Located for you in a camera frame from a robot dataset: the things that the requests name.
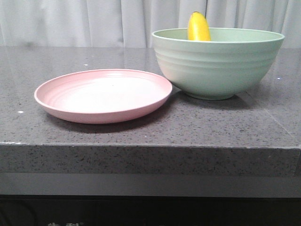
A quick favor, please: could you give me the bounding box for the white curtain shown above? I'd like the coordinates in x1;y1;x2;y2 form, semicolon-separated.
0;0;301;48

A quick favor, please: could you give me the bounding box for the yellow banana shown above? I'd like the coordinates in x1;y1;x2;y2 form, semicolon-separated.
187;11;211;41

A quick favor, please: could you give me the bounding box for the pink plate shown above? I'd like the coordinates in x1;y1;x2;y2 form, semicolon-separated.
34;69;172;124

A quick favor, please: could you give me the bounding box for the green bowl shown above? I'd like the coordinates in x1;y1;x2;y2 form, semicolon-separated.
152;28;285;100

